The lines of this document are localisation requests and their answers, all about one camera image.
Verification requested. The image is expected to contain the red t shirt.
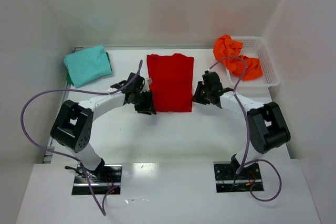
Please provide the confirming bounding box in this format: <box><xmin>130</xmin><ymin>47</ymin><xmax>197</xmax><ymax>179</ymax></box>
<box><xmin>146</xmin><ymin>53</ymin><xmax>194</xmax><ymax>113</ymax></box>

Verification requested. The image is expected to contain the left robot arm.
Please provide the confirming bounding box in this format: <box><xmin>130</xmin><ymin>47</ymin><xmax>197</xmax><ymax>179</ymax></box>
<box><xmin>50</xmin><ymin>72</ymin><xmax>156</xmax><ymax>179</ymax></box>

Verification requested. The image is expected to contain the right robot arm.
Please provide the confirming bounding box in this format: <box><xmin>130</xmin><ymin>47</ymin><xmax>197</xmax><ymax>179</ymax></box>
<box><xmin>192</xmin><ymin>71</ymin><xmax>291</xmax><ymax>174</ymax></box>

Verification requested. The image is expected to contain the orange t shirt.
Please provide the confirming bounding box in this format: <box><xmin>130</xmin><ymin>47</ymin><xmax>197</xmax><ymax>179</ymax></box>
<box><xmin>213</xmin><ymin>35</ymin><xmax>263</xmax><ymax>81</ymax></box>

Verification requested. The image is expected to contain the white perforated plastic basket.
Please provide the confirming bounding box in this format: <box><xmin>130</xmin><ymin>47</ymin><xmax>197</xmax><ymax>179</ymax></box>
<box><xmin>232</xmin><ymin>36</ymin><xmax>280</xmax><ymax>88</ymax></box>

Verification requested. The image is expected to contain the folded turquoise t shirt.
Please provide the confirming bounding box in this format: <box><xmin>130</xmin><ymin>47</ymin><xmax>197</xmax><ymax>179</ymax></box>
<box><xmin>64</xmin><ymin>45</ymin><xmax>112</xmax><ymax>89</ymax></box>

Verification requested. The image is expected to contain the folded green t shirt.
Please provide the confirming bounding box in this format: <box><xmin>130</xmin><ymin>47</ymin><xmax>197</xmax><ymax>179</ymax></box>
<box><xmin>65</xmin><ymin>51</ymin><xmax>113</xmax><ymax>85</ymax></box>

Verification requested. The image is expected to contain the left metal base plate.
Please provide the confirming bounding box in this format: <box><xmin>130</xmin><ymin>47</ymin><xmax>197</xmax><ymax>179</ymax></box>
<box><xmin>65</xmin><ymin>164</ymin><xmax>122</xmax><ymax>196</ymax></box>

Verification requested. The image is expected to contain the metal base plate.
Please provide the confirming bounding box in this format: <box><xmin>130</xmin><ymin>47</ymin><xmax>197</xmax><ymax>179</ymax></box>
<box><xmin>213</xmin><ymin>162</ymin><xmax>264</xmax><ymax>193</ymax></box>
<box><xmin>65</xmin><ymin>164</ymin><xmax>122</xmax><ymax>196</ymax></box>

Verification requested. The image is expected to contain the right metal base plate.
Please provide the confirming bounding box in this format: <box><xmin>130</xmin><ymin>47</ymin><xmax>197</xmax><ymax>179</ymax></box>
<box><xmin>213</xmin><ymin>162</ymin><xmax>264</xmax><ymax>193</ymax></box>

